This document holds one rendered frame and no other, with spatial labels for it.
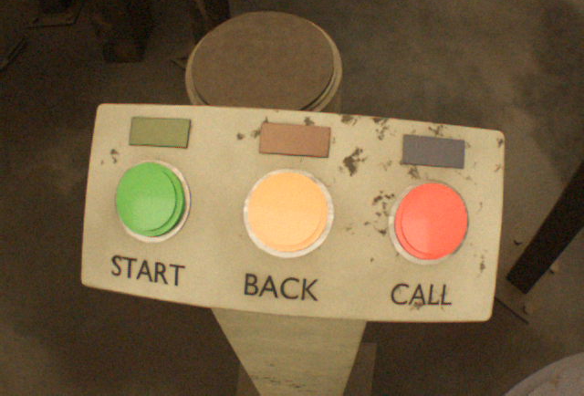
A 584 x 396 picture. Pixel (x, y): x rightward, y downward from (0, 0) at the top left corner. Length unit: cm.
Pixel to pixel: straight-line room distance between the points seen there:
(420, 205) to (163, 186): 13
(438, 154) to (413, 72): 81
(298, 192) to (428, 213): 7
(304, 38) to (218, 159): 19
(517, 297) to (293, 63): 61
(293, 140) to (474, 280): 13
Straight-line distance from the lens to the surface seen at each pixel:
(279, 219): 35
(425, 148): 36
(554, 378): 54
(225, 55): 52
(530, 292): 102
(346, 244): 36
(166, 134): 37
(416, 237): 35
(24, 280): 109
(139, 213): 36
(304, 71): 50
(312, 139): 36
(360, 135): 36
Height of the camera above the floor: 92
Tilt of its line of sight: 62 degrees down
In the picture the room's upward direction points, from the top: 4 degrees counter-clockwise
